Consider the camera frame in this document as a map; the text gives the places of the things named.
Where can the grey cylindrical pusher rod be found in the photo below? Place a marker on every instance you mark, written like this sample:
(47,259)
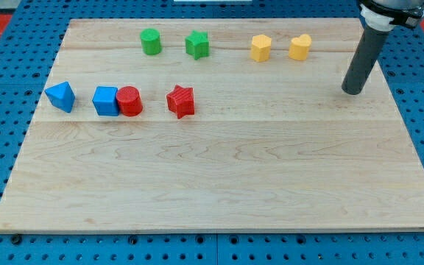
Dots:
(364,59)

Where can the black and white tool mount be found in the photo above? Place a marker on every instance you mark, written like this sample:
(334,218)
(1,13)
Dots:
(385,15)

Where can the yellow heart block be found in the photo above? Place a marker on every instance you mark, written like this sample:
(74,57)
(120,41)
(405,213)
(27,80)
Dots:
(299,47)

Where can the yellow hexagon block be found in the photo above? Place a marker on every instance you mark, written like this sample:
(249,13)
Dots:
(260,48)

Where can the green star block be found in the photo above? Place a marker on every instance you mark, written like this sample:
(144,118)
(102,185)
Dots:
(197,44)

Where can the red star block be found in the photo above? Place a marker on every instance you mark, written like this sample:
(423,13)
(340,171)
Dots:
(181,101)

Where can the green cylinder block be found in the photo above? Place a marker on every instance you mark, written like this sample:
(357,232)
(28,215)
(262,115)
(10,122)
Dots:
(150,41)

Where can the wooden board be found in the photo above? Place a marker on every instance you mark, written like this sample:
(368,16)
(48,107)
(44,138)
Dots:
(273,147)

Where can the red cylinder block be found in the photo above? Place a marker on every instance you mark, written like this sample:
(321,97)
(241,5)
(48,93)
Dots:
(129,101)

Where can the blue cube block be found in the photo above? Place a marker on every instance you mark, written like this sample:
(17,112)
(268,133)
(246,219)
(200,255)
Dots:
(104,101)

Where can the blue triangle block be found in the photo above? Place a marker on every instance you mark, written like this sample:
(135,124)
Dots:
(61,96)

